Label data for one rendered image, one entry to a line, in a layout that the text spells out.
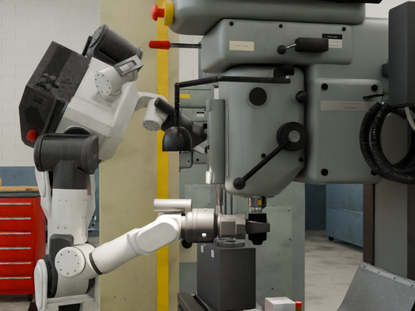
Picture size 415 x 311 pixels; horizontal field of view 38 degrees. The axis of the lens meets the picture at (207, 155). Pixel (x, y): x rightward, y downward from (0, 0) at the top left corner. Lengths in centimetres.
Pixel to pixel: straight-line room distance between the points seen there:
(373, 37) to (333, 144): 28
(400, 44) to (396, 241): 58
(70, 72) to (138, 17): 156
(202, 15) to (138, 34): 186
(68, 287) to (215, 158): 77
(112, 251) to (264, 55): 62
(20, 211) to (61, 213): 438
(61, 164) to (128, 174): 162
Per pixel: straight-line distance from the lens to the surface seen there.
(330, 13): 150
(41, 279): 203
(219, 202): 197
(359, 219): 894
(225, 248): 184
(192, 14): 142
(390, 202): 169
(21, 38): 1068
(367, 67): 154
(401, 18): 133
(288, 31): 147
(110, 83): 164
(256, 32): 144
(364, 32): 155
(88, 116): 168
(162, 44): 160
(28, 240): 600
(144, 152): 321
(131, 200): 321
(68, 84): 173
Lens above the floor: 142
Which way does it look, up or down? level
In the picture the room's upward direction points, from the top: straight up
